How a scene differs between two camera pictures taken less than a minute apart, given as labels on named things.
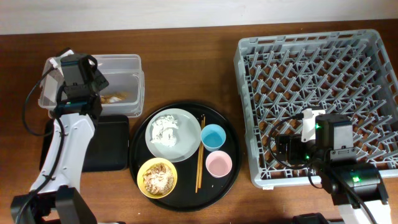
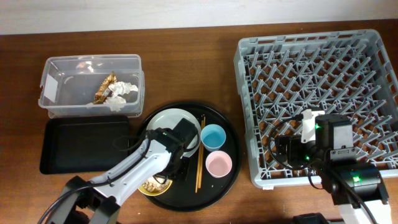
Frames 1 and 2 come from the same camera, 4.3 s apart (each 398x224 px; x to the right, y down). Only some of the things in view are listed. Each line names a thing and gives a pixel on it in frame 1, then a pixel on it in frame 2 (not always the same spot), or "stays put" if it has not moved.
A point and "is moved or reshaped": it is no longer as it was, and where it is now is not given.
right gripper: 293,142 stays put
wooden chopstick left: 199,157 stays put
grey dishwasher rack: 350,73 stays put
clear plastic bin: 122,97 stays put
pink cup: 219,163 stays put
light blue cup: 212,136 stays put
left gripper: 102,81 → 183,173
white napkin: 162,130 → 117,90
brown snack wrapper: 112,98 is moved or reshaped
